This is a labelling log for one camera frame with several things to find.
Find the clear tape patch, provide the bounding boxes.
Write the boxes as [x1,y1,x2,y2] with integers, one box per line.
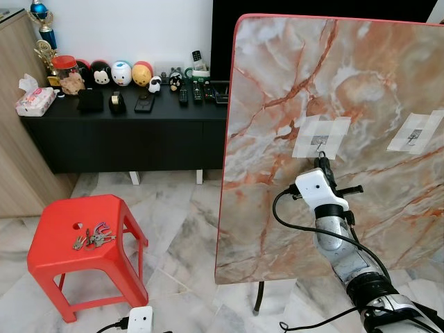
[386,110,444,154]
[291,116,353,160]

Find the marble pattern folding table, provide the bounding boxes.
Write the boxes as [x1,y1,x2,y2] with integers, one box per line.
[214,12,444,315]

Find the black television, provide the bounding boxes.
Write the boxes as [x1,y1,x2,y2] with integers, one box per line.
[211,0,439,85]

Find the black phone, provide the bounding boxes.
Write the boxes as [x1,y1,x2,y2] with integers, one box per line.
[133,93,157,114]

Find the black low console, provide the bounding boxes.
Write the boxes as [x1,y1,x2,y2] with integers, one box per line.
[19,83,230,187]

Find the yellow round figure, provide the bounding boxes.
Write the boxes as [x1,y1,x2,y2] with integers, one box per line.
[132,61,155,88]

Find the black tape dispenser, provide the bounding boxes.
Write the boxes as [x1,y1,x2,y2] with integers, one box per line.
[108,91,127,114]

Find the white round figure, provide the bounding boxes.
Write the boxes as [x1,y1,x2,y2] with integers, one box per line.
[111,61,133,87]

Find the key bunch with coloured rings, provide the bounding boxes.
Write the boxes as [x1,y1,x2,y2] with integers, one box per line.
[87,221,119,246]

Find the black mouse figure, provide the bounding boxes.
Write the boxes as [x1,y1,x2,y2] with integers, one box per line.
[92,61,114,87]

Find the black wallet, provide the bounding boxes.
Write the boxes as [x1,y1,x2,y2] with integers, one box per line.
[76,88,105,114]

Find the silver key bunch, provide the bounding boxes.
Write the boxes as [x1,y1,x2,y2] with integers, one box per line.
[72,232,99,251]

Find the red black round figure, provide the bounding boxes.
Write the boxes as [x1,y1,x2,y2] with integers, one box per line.
[75,58,95,88]

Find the red plastic stool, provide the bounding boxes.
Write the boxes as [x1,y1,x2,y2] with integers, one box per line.
[26,194,151,325]

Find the pink tissue pack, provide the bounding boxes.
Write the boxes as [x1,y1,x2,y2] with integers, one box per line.
[15,72,57,117]

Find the light wooden cabinet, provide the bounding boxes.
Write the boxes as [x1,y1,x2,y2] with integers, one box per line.
[0,10,79,220]

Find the gold trophy with blue ball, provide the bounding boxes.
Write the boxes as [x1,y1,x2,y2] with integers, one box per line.
[28,0,61,78]

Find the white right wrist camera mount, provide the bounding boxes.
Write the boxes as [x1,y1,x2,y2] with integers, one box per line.
[294,168,350,211]

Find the cordless phone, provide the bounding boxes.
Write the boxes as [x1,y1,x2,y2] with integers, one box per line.
[190,49,212,80]

